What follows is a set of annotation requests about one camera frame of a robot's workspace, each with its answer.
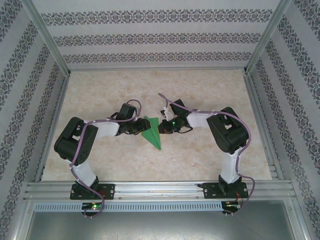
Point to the grey metal sheet tray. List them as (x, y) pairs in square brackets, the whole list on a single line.
[(160, 227)]

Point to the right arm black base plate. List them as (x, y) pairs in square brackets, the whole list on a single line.
[(212, 191)]

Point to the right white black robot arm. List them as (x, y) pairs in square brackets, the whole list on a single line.
[(230, 132)]

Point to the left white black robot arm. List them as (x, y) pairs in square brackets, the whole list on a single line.
[(75, 140)]

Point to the green paper sheet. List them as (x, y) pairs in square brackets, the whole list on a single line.
[(153, 135)]

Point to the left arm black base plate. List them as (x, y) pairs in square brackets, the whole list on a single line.
[(107, 191)]

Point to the aluminium mounting rail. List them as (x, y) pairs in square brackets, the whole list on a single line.
[(160, 190)]

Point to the aluminium frame side rail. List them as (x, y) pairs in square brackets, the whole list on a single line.
[(52, 125), (263, 125)]

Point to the aluminium frame post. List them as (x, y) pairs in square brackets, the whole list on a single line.
[(267, 35), (48, 35)]

